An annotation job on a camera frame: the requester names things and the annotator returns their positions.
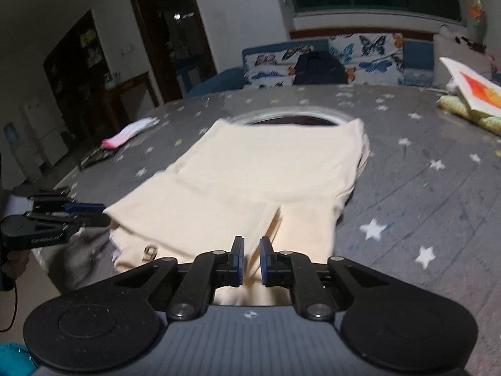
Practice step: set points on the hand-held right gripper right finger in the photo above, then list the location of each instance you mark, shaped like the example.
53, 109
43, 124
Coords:
266, 261

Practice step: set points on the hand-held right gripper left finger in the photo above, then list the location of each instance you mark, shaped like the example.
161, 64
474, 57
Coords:
237, 261

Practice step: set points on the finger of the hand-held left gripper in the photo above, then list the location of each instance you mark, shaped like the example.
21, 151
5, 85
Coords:
84, 207
90, 221

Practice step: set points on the cream pants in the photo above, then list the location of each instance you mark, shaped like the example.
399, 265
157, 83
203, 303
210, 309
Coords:
250, 172

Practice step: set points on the person's left hand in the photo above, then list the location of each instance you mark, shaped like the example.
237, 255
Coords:
18, 267

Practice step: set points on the pink and white sock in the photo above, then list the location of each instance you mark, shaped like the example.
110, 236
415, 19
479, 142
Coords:
127, 134

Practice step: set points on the white refrigerator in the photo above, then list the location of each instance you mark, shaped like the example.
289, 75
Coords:
38, 131

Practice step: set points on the water dispenser bottle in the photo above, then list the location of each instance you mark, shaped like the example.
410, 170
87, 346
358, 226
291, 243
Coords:
11, 136

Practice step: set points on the wooden side table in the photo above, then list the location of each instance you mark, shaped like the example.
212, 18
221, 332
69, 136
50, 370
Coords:
129, 98

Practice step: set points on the teal cloth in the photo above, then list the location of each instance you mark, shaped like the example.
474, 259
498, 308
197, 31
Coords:
13, 360

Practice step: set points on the dark display cabinet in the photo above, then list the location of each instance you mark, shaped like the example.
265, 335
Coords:
76, 70

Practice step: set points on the round silver-rimmed dark disc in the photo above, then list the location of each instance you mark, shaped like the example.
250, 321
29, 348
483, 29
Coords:
291, 119

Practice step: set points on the grey star-print blanket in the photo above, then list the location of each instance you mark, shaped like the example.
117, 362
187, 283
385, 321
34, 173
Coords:
411, 188

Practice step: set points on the dark wooden door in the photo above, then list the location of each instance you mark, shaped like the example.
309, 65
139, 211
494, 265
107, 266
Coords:
172, 35

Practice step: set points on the dark blue cloth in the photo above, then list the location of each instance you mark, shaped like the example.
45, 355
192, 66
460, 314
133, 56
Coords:
319, 68

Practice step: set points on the butterfly-print sofa cover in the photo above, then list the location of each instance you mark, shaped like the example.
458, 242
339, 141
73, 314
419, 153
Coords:
368, 56

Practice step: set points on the green patterned pillow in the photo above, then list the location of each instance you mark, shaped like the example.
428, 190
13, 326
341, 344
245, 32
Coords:
456, 105

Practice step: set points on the blue sofa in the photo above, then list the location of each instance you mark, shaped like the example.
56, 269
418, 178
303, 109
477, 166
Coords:
417, 56

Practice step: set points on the white box with orange print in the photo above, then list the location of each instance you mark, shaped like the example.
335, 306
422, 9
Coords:
475, 84

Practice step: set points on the orange flowers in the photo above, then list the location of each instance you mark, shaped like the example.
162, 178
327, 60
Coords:
476, 13

